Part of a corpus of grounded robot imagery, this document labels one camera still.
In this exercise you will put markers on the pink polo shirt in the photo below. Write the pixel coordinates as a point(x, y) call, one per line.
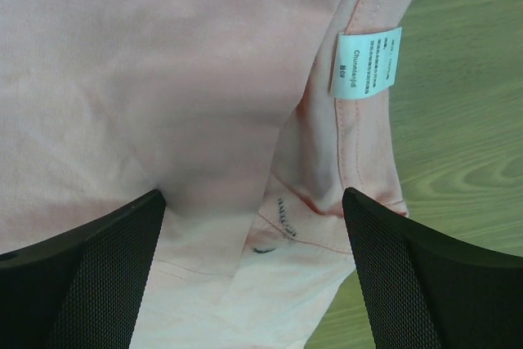
point(225, 107)

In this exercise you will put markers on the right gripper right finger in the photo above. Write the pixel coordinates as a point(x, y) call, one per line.
point(425, 289)

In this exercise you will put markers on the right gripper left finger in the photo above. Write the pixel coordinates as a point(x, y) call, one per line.
point(82, 288)

